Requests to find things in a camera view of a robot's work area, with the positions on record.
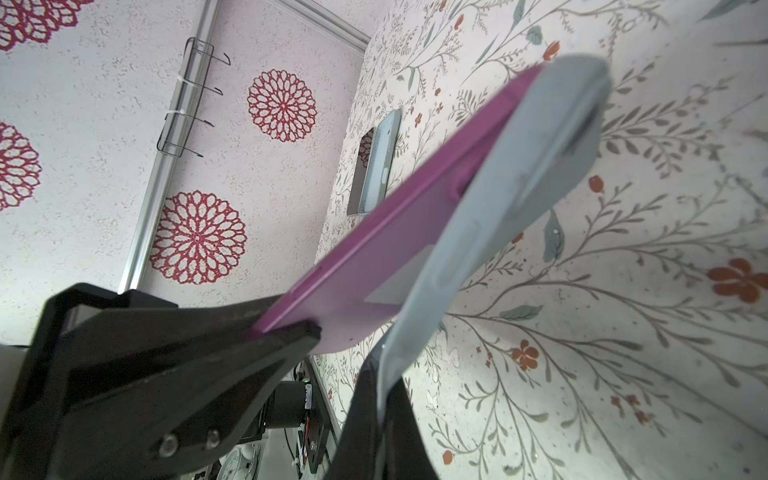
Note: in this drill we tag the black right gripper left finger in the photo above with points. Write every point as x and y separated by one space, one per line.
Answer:
130 386

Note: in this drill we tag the pale blue phone case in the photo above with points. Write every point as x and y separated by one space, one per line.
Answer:
546 146

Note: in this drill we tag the black wire wall basket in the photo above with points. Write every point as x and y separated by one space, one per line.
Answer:
191 84

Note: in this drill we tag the black phone purple back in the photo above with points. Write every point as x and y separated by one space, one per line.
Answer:
364 280

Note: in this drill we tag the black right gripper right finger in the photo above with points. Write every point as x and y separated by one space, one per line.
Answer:
370 448

